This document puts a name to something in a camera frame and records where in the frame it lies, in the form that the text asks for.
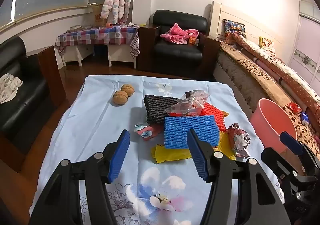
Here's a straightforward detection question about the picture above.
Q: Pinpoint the small floral wrapper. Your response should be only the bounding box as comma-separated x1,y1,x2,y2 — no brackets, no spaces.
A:
134,122,164,142

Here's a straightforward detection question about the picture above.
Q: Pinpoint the black leather sofa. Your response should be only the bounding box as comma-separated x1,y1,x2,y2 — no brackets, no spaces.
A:
0,36,67,173

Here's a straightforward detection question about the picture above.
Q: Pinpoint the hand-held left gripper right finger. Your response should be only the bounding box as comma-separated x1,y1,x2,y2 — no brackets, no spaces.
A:
187,129,292,225

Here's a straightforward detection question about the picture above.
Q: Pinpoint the yellow flower pillow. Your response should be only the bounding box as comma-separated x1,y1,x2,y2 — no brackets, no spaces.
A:
259,36,277,56

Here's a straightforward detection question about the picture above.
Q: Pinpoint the clear plastic packaging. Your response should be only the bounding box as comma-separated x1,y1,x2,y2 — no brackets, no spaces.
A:
164,90,209,117

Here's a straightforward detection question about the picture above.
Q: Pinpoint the pink plastic bucket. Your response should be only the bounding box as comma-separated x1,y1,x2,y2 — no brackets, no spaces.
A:
250,98,297,153

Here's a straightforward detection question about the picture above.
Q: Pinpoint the blue foam net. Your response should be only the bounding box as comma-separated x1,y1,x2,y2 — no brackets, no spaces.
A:
164,114,220,149

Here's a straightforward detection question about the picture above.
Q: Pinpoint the checkered tablecloth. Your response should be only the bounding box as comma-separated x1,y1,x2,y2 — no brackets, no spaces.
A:
54,25,140,62

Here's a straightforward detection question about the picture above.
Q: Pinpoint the polka dot quilt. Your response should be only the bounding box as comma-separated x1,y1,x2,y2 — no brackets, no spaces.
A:
231,33,320,115

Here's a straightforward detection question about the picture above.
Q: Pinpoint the black foam net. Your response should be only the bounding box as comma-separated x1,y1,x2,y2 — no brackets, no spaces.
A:
143,94,180,124

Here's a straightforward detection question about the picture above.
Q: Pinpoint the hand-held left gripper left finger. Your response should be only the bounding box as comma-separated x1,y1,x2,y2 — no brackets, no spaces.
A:
29,129,131,225

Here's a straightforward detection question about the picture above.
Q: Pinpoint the pink garment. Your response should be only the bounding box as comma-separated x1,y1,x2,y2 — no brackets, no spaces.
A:
160,23,200,45

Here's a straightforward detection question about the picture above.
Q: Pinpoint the red foam net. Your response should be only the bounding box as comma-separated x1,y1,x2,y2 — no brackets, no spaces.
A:
170,102,229,132

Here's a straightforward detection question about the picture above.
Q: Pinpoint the white headboard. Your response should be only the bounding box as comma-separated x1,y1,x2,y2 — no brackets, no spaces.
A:
209,1,290,58

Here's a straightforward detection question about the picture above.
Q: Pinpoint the white wardrobe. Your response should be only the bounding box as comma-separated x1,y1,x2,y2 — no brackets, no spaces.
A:
287,0,320,86

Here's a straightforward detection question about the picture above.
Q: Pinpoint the white table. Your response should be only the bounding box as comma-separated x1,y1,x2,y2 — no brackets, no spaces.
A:
60,44,137,69

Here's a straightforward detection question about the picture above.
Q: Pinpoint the yellow plastic wrapper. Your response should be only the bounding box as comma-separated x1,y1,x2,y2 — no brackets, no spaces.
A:
151,131,237,164

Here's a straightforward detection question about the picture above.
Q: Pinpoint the brown leaf-pattern blanket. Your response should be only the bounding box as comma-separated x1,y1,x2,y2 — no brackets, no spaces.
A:
219,40,320,163

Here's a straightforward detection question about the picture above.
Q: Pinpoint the black leather armchair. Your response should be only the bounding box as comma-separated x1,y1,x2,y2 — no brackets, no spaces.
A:
137,10,222,78

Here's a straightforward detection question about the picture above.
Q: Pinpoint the brown walnut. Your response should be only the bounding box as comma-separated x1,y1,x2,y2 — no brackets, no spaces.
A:
113,91,129,106
121,84,135,97

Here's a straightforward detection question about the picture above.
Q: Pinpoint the bed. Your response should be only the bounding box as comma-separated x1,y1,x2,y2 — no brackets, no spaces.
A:
212,38,320,165

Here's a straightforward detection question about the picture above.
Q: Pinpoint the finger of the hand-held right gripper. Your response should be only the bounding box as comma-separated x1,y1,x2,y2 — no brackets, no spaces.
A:
279,132,320,177
261,147,304,190

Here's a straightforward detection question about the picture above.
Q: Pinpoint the white cloth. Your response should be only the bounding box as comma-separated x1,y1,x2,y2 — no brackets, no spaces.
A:
0,73,23,104

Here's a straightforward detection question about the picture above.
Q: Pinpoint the brown cardboard box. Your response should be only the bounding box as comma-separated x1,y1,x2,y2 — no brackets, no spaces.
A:
92,4,107,28

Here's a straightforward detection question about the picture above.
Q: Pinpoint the crumpled printed paper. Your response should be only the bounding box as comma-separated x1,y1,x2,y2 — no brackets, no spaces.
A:
226,123,251,158

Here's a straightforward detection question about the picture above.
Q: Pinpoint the cartoon print pillow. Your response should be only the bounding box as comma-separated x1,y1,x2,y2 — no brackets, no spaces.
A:
223,19,245,38

